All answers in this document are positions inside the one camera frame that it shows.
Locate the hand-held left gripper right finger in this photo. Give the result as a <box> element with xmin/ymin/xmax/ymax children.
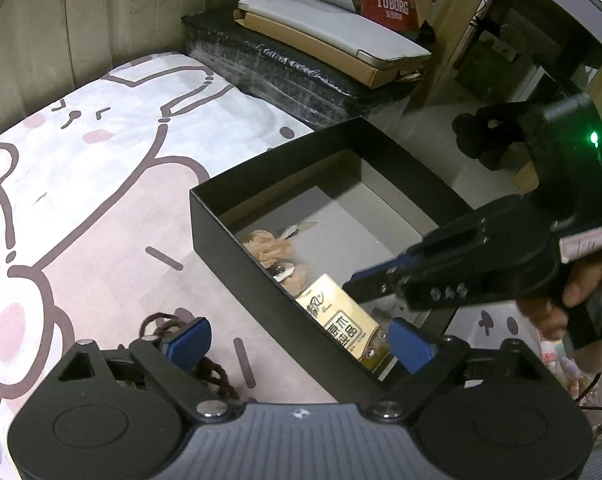
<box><xmin>363</xmin><ymin>319</ymin><xmax>552</xmax><ymax>421</ymax></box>

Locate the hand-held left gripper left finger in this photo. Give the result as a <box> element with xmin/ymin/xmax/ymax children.
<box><xmin>56</xmin><ymin>317</ymin><xmax>244</xmax><ymax>421</ymax></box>

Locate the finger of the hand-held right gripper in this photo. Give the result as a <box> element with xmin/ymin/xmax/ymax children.
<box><xmin>351</xmin><ymin>265</ymin><xmax>486</xmax><ymax>311</ymax></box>
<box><xmin>343</xmin><ymin>197</ymin><xmax>552</xmax><ymax>286</ymax></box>

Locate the brown braided hair tie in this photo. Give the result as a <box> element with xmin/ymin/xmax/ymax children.
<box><xmin>138</xmin><ymin>311</ymin><xmax>242</xmax><ymax>402</ymax></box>

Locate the yellow-brown tissue packet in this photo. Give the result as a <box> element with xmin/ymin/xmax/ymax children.
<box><xmin>296</xmin><ymin>274</ymin><xmax>397</xmax><ymax>373</ymax></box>

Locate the black cardboard box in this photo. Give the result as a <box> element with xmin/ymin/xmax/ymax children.
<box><xmin>188</xmin><ymin>116</ymin><xmax>482</xmax><ymax>386</ymax></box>

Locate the person's right hand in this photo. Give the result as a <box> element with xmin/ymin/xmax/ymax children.
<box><xmin>517</xmin><ymin>245</ymin><xmax>602</xmax><ymax>342</ymax></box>

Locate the beige scrunchie with metal clip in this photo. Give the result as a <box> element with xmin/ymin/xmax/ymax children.
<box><xmin>270</xmin><ymin>261</ymin><xmax>311</xmax><ymax>295</ymax></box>

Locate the dark lumpy object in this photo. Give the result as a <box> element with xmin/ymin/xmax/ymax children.
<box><xmin>452</xmin><ymin>102</ymin><xmax>529</xmax><ymax>172</ymax></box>

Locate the green box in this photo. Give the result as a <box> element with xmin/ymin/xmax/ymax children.
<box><xmin>455</xmin><ymin>35</ymin><xmax>514</xmax><ymax>97</ymax></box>

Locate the pink bear printed bedsheet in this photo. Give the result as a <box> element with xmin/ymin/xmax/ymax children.
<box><xmin>0</xmin><ymin>51</ymin><xmax>544</xmax><ymax>480</ymax></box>

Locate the flat cardboard box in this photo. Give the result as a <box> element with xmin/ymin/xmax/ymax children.
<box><xmin>233</xmin><ymin>7</ymin><xmax>427</xmax><ymax>87</ymax></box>

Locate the black plastic wrapped bundle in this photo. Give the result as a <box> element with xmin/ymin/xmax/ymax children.
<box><xmin>181</xmin><ymin>10</ymin><xmax>432</xmax><ymax>131</ymax></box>

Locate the red cardboard box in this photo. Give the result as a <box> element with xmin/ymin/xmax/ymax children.
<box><xmin>358</xmin><ymin>0</ymin><xmax>434</xmax><ymax>29</ymax></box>

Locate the white flat board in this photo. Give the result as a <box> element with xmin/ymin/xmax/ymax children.
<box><xmin>237</xmin><ymin>0</ymin><xmax>432</xmax><ymax>63</ymax></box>

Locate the wooden furniture post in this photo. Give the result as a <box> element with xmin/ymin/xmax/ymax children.
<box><xmin>421</xmin><ymin>0</ymin><xmax>502</xmax><ymax>108</ymax></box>

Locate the thin black cable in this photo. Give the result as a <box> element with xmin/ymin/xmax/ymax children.
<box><xmin>573</xmin><ymin>369</ymin><xmax>602</xmax><ymax>413</ymax></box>

